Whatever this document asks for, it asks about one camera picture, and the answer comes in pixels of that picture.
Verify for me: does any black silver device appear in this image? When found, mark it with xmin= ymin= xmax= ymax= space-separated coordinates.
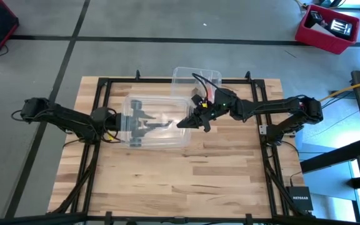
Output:
xmin=325 ymin=17 xmax=353 ymax=40

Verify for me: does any clear plastic box lid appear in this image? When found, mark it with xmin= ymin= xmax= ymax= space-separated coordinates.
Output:
xmin=117 ymin=94 xmax=195 ymax=149

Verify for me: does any red plastic bin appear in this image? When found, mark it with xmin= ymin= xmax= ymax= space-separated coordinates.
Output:
xmin=294 ymin=4 xmax=360 ymax=55

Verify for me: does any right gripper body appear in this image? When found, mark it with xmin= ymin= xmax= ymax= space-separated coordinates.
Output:
xmin=191 ymin=87 xmax=239 ymax=133

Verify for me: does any clear plastic storage box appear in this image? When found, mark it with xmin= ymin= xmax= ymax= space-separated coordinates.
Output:
xmin=170 ymin=66 xmax=223 ymax=98

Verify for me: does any black aluminium table frame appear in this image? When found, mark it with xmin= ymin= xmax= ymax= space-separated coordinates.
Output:
xmin=0 ymin=70 xmax=360 ymax=225

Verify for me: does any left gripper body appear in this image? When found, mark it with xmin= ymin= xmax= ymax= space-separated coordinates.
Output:
xmin=114 ymin=99 xmax=148 ymax=148

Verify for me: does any black Netgear switch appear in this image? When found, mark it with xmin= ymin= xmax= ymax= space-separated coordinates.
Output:
xmin=285 ymin=186 xmax=314 ymax=212

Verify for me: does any small black device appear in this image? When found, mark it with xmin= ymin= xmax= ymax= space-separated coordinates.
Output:
xmin=304 ymin=10 xmax=324 ymax=29

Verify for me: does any yellow cable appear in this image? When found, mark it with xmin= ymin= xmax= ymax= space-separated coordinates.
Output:
xmin=319 ymin=77 xmax=360 ymax=103

